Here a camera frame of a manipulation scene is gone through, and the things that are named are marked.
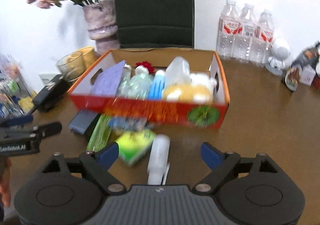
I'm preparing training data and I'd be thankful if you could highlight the wooden desktop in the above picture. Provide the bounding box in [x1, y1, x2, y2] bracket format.
[0, 52, 320, 225]

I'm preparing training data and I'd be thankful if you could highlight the blue tube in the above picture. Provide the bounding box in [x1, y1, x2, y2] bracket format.
[147, 69, 167, 100]

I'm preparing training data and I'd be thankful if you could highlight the white small box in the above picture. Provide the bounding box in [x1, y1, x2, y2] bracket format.
[300, 65, 317, 86]

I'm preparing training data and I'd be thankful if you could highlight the white plastic jar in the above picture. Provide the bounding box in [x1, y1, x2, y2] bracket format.
[165, 56, 192, 88]

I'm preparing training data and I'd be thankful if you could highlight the purple cloth pouch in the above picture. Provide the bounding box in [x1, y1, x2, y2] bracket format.
[89, 60, 126, 96]

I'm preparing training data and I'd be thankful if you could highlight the yellow mug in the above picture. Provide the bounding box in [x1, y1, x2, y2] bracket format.
[75, 46, 98, 70]

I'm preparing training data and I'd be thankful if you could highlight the clear bag with colourful contents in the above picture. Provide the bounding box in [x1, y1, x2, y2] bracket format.
[0, 53, 35, 118]

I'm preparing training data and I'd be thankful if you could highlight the white folding device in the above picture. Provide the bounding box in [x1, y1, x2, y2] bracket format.
[147, 134, 171, 186]

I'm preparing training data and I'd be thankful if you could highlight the person's left hand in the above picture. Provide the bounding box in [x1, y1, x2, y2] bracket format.
[0, 157, 12, 208]

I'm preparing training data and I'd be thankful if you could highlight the yellow green box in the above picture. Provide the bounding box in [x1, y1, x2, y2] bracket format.
[116, 130, 157, 167]

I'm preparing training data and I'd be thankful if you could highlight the dark snack pouch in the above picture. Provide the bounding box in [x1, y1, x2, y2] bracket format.
[285, 42, 320, 91]

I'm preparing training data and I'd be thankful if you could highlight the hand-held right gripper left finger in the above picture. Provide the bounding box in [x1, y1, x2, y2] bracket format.
[41, 141, 127, 193]

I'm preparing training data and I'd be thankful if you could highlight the clear water bottle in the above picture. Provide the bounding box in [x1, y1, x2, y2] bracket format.
[251, 9, 275, 68]
[235, 3, 258, 64]
[217, 0, 242, 60]

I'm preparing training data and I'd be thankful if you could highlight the black chair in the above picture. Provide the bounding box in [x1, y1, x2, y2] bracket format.
[112, 0, 195, 49]

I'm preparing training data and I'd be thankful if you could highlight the blue printed packet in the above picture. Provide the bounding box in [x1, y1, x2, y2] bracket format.
[109, 116, 148, 132]

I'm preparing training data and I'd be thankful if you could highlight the purple textured vase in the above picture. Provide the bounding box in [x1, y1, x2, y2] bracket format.
[82, 0, 120, 55]

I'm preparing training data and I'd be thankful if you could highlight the black power device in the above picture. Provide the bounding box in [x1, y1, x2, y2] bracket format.
[32, 74, 73, 112]

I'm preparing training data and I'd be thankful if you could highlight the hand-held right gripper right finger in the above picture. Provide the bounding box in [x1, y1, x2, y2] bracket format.
[192, 141, 279, 193]

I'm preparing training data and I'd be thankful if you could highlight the red flower ornament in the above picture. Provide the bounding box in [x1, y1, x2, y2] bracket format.
[135, 61, 155, 74]

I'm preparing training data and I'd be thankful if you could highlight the white robot figure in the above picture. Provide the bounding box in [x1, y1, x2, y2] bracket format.
[265, 38, 292, 76]

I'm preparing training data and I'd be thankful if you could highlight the red cardboard box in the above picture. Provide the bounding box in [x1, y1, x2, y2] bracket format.
[67, 48, 230, 130]

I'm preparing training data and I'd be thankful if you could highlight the yellow and white plush toy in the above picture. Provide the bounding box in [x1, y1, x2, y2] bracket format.
[162, 72, 217, 103]

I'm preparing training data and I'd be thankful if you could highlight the iridescent plastic bag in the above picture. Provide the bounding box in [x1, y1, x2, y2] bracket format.
[116, 63, 154, 100]

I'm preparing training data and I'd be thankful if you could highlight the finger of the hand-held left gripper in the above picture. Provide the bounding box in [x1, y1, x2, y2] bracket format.
[31, 122, 63, 140]
[0, 114, 34, 128]

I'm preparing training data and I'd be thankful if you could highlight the grey box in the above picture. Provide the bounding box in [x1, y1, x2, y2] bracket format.
[68, 110, 100, 140]

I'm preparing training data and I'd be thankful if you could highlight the green packet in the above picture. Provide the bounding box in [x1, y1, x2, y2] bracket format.
[86, 114, 113, 152]

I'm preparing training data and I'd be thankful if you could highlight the clear glass cup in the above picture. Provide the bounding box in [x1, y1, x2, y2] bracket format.
[56, 51, 85, 82]

